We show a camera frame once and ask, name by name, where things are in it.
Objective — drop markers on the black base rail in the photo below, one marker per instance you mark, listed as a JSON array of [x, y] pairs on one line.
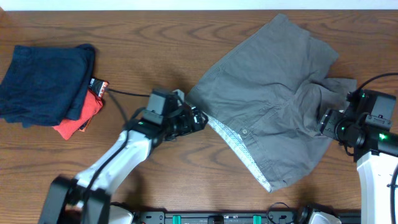
[[214, 218]]

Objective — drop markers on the folded red garment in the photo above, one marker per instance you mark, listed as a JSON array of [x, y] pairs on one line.
[[92, 105]]

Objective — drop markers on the folded navy blue garment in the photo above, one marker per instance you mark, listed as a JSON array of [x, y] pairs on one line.
[[44, 85]]

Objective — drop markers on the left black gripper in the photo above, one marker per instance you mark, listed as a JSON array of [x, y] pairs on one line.
[[188, 127]]

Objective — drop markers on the black red patterned garment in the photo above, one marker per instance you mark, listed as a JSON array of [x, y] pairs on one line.
[[98, 87]]

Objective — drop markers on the grey shorts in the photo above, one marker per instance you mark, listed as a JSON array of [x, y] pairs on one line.
[[265, 97]]

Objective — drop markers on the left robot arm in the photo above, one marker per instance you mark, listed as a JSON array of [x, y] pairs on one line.
[[86, 198]]

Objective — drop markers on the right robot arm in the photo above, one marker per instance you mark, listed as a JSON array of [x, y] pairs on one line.
[[365, 127]]

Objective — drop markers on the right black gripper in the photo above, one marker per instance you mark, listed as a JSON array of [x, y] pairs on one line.
[[328, 122]]

